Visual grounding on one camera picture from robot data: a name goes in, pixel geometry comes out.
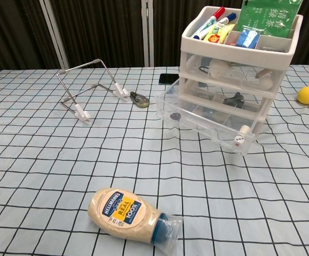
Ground clear plastic drawer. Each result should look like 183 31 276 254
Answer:
179 78 278 113
155 79 257 156
182 52 287 90

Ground white drawer organizer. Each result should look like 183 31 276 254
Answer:
179 5 304 129

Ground grey correction tape dispenser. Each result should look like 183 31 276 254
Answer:
130 91 150 109

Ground black smartphone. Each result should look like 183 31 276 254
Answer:
159 74 180 85

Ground white dice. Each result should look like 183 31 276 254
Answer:
234 134 245 149

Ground mayonnaise squeeze bottle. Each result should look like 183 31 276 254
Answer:
86 187 184 249

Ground black folding screen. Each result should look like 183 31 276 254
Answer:
0 0 309 76

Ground yellow snack packet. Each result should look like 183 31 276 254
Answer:
204 23 236 44

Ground red cap whiteboard marker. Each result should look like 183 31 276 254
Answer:
196 6 226 37

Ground blue checked tablecloth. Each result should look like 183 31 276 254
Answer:
0 63 309 256

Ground blue cap whiteboard marker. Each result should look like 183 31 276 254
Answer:
193 12 237 40

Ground blue white packet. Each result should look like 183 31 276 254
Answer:
235 28 261 49

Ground green tea packet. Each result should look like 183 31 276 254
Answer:
235 0 303 38

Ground yellow foam ball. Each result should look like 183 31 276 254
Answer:
297 86 309 105

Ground folding metal wire stand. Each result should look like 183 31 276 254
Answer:
57 58 130 126

